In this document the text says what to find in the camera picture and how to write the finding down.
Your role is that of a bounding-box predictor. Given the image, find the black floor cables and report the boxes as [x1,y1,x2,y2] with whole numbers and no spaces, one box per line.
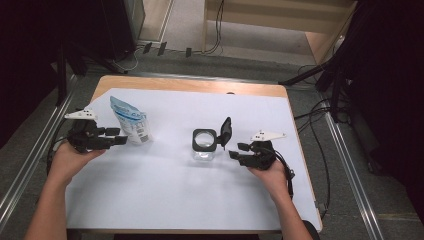
[293,64,332,219]

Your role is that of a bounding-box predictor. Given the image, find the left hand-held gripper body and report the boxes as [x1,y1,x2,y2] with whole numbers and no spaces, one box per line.
[64,106,116,154]

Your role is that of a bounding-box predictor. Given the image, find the wooden table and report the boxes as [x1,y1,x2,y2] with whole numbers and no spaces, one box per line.
[64,74,324,234]

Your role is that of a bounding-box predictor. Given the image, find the white floor cable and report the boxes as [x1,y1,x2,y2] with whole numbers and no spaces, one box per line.
[111,46,139,73]

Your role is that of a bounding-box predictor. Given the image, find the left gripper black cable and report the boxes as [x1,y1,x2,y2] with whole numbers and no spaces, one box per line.
[46,118,73,174]

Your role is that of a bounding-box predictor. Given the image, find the black metal stand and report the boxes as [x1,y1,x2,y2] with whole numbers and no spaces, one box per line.
[54,38,128,107]

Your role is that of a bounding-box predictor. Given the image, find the black cabinet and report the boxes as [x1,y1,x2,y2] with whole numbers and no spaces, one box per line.
[99,0,146,63]

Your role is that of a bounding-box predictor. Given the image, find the black tripod stand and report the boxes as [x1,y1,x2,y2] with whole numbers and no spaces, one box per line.
[278,19,359,123]

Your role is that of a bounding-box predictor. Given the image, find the metal floor rail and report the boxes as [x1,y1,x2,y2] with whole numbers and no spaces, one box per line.
[0,74,79,231]
[323,109,384,240]
[128,70,321,88]

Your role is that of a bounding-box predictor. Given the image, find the clear jar with black lid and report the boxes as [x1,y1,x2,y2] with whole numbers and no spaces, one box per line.
[191,116,233,162]

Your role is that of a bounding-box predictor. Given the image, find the person's right hand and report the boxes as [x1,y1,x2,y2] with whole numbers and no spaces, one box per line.
[248,161,290,201]

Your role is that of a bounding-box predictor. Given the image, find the dark curtain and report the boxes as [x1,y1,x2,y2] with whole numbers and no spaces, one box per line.
[346,0,424,228]
[0,0,104,149]

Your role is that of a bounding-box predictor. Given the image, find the hanging black cable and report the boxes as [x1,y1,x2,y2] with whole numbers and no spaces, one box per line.
[203,0,225,55]

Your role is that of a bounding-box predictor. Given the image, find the person's left hand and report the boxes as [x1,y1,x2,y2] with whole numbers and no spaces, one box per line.
[48,142,106,184]

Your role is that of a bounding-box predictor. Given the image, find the white and blue pouch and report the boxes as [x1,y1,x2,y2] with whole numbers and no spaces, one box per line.
[109,95,153,146]

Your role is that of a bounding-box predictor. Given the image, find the black round object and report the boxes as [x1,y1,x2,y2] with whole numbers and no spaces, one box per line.
[301,219,322,240]

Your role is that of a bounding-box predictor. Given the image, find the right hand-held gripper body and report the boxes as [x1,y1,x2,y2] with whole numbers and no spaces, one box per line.
[238,130,287,171]

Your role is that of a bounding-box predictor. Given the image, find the light wooden shelf unit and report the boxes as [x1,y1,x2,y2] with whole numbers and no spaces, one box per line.
[202,0,358,66]

